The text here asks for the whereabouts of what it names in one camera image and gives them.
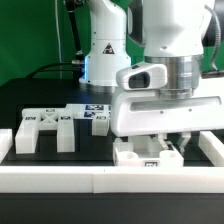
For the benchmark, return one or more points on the white tag plate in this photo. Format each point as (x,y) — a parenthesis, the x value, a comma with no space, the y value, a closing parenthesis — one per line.
(88,111)

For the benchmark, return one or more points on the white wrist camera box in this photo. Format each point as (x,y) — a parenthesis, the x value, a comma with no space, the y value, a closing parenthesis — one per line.
(142,76)

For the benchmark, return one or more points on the white chair back frame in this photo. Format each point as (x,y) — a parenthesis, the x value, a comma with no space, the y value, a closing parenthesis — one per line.
(50,119)

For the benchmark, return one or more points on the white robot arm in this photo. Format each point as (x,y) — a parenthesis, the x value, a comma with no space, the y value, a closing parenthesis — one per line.
(149,57)

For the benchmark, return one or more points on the white chair seat part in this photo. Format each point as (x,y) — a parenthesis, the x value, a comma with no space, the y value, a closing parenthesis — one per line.
(145,151)

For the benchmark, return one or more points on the white right fence rail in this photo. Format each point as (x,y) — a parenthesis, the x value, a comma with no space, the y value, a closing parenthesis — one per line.
(212,147)

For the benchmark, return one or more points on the white front fence rail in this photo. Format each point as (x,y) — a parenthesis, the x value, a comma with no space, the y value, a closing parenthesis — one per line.
(52,179)

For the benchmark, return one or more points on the white fence rail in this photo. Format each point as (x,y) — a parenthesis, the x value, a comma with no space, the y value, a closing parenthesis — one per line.
(212,147)
(52,179)

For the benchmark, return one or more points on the white left fence block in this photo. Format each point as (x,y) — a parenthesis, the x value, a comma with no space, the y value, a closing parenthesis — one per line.
(6,142)

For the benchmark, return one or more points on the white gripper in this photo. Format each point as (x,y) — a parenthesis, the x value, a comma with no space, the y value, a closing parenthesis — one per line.
(144,113)

